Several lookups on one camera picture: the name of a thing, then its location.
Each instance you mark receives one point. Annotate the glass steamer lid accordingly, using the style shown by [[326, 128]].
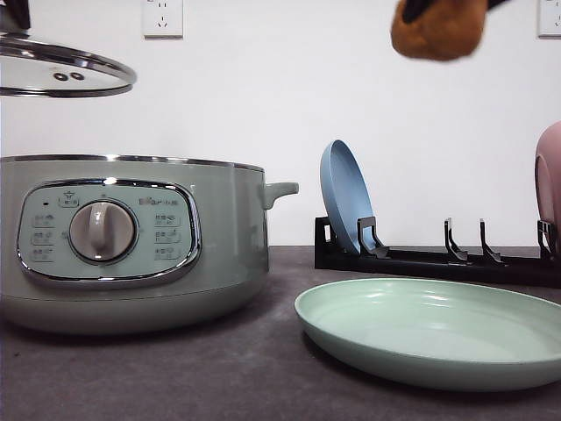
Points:
[[32, 67]]

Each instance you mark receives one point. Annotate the right white wall socket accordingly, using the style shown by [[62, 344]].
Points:
[[547, 20]]

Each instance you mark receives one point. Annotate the blue plate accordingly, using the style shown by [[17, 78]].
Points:
[[346, 194]]

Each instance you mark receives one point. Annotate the green plate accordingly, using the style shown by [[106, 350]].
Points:
[[430, 335]]

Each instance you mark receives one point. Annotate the white wall socket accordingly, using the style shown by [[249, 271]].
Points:
[[547, 20], [163, 21]]

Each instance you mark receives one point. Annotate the left white wall socket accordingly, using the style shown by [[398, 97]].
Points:
[[163, 21]]

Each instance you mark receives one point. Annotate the black dish rack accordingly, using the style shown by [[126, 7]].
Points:
[[487, 266]]

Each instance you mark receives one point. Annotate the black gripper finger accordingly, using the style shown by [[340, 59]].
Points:
[[17, 11], [412, 8], [493, 3]]

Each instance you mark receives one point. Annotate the green electric steamer pot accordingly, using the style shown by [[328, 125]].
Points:
[[127, 243]]

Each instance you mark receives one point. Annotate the brown potato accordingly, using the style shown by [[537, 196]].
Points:
[[445, 30]]

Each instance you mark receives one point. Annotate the pink plate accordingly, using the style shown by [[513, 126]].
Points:
[[548, 180]]

